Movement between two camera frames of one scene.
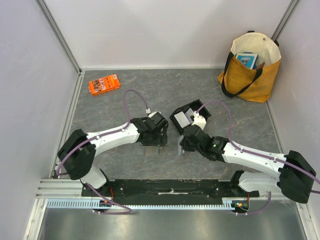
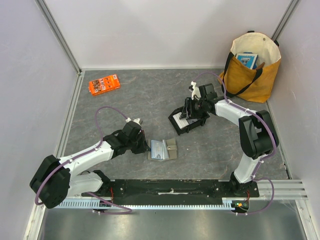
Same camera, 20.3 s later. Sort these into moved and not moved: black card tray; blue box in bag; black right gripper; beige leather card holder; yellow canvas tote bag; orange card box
Moved: black right gripper; beige leather card holder
Not moved: black card tray; orange card box; yellow canvas tote bag; blue box in bag
